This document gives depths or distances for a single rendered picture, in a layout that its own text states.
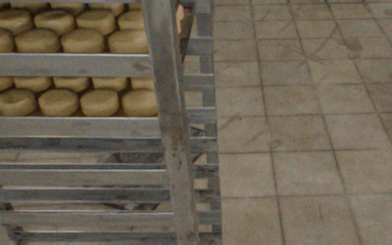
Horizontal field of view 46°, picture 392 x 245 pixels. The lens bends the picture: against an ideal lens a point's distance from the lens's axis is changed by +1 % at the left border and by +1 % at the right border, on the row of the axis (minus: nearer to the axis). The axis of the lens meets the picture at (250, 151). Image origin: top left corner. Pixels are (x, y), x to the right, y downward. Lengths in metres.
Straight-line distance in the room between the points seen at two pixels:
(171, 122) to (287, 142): 1.72
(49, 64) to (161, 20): 0.16
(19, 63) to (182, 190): 0.25
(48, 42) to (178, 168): 0.22
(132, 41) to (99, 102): 0.11
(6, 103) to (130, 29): 0.20
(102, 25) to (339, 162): 1.66
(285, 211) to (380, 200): 0.42
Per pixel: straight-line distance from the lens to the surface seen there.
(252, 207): 1.93
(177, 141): 0.58
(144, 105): 0.63
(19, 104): 0.69
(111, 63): 0.57
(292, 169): 2.11
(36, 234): 1.53
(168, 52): 0.51
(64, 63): 0.59
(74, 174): 0.69
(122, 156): 2.22
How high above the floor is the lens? 1.41
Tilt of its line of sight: 40 degrees down
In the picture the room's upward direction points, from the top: straight up
